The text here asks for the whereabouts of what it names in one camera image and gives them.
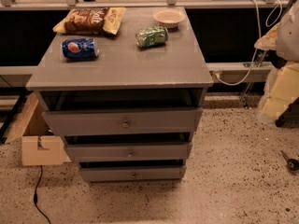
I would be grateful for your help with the grey bottom drawer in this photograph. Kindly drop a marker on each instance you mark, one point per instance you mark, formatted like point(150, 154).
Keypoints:
point(113, 174)

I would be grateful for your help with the grey drawer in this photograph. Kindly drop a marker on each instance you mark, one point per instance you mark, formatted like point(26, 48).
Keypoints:
point(129, 151)
point(113, 174)
point(124, 121)

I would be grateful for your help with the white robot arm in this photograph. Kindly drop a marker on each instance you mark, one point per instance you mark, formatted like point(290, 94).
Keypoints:
point(282, 85)

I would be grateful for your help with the grey drawer cabinet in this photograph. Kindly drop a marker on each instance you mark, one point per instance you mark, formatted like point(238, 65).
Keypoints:
point(125, 77)

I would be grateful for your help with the grey top drawer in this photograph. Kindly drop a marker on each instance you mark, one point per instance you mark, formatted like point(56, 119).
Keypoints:
point(124, 121)

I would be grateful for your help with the grey middle drawer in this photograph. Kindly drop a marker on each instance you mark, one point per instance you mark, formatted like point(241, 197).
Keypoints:
point(129, 151)

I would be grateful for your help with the green soda can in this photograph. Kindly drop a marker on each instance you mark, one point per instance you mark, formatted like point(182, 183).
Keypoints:
point(151, 36)

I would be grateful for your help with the blue pepsi can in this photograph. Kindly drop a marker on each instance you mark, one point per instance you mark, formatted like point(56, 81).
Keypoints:
point(80, 49)

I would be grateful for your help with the white bowl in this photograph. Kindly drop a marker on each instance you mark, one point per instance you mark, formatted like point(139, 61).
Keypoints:
point(169, 17)

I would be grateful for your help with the metal diagonal pole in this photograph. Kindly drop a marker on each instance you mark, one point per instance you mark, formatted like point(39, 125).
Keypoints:
point(258, 70)

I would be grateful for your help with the grey railing beam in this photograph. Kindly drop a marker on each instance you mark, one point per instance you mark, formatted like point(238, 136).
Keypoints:
point(230, 72)

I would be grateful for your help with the brown chip bag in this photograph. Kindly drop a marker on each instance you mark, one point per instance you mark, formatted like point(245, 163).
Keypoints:
point(91, 21)

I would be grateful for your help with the cardboard box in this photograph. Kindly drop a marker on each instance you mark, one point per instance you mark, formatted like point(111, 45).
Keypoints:
point(38, 145)

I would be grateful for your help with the black tool on floor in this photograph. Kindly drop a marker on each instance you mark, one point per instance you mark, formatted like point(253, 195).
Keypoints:
point(292, 164)

